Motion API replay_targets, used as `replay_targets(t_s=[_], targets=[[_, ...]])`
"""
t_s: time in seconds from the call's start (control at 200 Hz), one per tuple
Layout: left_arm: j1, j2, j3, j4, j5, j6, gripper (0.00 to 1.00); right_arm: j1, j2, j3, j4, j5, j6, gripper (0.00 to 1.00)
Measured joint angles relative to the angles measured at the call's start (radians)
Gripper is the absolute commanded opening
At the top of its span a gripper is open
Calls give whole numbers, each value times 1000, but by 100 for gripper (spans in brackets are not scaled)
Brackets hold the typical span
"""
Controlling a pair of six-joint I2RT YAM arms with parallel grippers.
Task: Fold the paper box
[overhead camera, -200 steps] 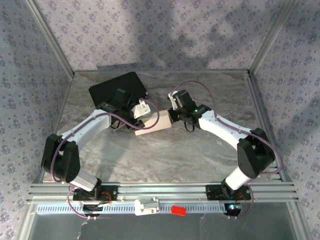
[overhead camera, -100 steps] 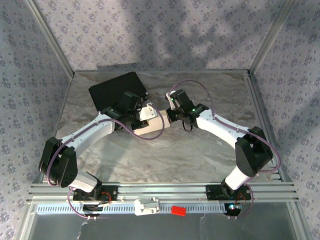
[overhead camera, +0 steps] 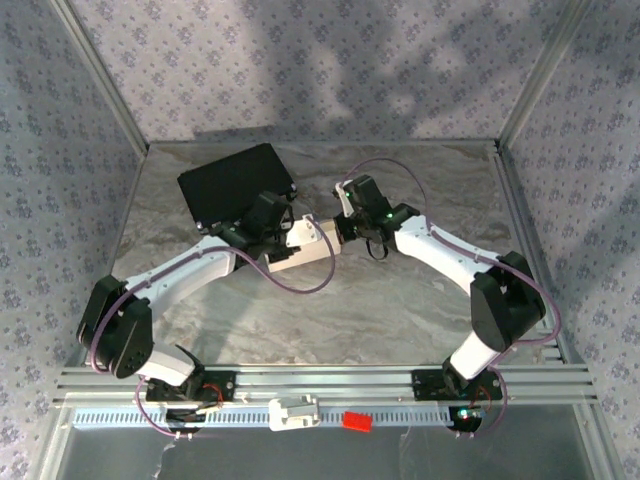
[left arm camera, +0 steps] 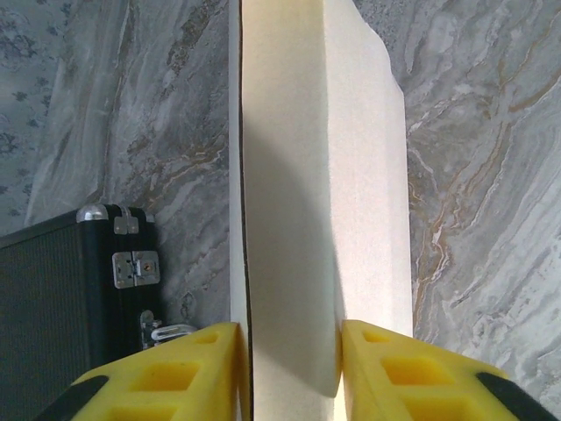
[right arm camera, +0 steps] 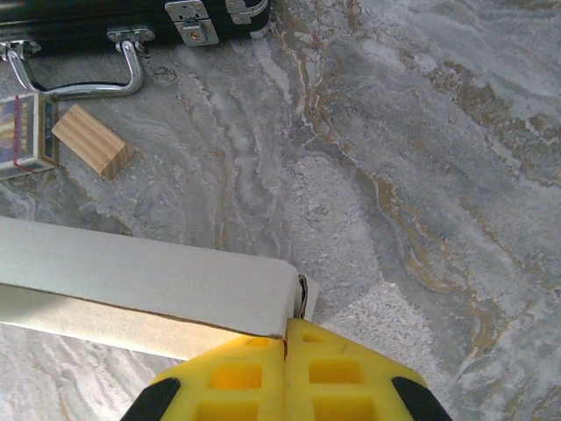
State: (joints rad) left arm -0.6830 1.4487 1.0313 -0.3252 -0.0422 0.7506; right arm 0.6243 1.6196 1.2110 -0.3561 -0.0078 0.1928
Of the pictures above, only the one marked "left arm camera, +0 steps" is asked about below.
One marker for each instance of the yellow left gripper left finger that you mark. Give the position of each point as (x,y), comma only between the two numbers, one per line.
(131,394)

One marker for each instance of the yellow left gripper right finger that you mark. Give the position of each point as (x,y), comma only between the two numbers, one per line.
(438,394)

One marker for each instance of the white paper box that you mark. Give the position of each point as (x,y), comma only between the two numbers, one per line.
(307,175)

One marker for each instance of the black briefcase with chrome fittings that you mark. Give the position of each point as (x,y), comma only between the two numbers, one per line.
(52,307)

